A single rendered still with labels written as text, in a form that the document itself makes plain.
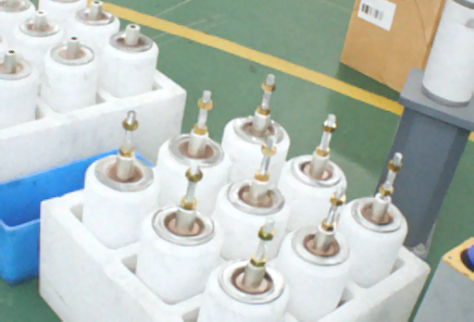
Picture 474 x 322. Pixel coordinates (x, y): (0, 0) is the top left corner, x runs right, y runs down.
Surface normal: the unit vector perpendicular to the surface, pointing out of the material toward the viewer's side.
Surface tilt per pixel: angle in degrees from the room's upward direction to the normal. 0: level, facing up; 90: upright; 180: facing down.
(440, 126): 90
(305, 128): 0
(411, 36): 90
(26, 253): 92
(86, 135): 90
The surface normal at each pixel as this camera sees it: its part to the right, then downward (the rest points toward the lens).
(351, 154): 0.15, -0.86
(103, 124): 0.61, 0.47
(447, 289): -0.76, 0.22
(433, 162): -0.41, 0.40
